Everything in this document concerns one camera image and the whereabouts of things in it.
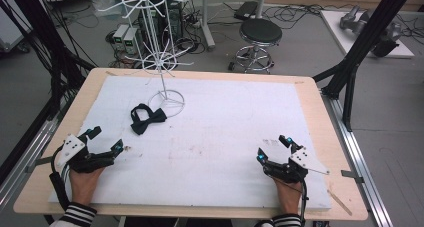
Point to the black metal frame strut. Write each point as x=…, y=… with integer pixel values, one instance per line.
x=376, y=27

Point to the person's left hand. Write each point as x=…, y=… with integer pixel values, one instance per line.
x=83, y=185

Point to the white foam mat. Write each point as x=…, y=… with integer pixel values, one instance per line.
x=216, y=120

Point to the grey metal bracket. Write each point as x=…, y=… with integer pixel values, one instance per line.
x=351, y=176
x=38, y=162

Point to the black computer tower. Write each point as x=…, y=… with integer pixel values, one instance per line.
x=175, y=20

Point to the white floor platform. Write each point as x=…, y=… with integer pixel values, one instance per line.
x=336, y=30

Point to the person's right hand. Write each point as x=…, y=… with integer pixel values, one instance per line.
x=288, y=195

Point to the grey metal table leg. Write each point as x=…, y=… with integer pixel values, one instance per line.
x=205, y=13

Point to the grey power supply unit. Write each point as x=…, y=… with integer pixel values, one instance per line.
x=131, y=40
x=119, y=35

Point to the grey robot device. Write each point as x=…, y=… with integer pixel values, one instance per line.
x=353, y=22

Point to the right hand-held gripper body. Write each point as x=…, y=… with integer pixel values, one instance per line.
x=305, y=160

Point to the black round stool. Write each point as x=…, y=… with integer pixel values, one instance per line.
x=260, y=31

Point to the black bow tie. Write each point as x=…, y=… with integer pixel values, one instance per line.
x=147, y=119

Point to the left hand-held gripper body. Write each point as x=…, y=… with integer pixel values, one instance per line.
x=71, y=150

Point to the thin wooden stick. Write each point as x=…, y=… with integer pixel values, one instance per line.
x=340, y=202

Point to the black flat box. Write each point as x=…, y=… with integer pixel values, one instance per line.
x=245, y=10

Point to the aluminium rail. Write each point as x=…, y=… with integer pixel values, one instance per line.
x=20, y=177
x=360, y=160

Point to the grey metal post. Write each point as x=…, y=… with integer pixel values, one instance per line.
x=261, y=2

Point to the wooden table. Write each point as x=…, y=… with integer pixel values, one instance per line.
x=317, y=120

